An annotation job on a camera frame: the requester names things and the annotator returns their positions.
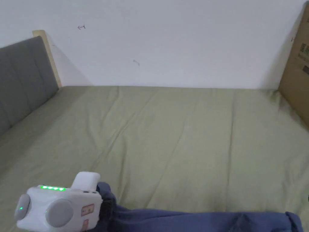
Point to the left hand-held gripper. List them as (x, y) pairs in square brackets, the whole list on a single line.
[(60, 207)]

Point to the dark blue garment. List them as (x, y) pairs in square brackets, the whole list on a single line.
[(183, 222)]

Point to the bed with pale green sheet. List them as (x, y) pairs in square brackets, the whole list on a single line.
[(154, 135)]

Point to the grey padded headboard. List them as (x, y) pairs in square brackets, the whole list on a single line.
[(21, 79)]

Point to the brown cardboard carton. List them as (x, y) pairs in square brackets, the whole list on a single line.
[(297, 70)]

